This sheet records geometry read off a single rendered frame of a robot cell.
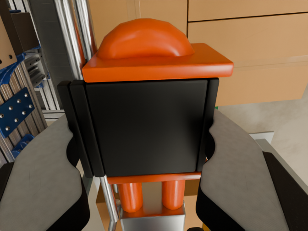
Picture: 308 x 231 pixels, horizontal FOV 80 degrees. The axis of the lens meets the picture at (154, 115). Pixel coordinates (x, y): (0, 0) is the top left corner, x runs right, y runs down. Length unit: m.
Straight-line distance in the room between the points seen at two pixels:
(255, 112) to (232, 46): 1.06
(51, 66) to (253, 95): 1.15
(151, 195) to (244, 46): 0.81
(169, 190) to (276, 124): 1.93
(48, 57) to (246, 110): 1.55
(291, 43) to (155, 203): 0.94
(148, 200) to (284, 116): 1.91
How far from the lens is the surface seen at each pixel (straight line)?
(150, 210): 0.20
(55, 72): 1.31
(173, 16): 0.81
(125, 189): 0.17
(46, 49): 1.29
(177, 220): 0.20
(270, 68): 1.03
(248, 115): 1.85
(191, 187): 0.75
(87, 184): 1.49
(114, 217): 0.19
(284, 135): 2.21
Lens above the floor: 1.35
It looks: 58 degrees down
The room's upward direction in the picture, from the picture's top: 174 degrees clockwise
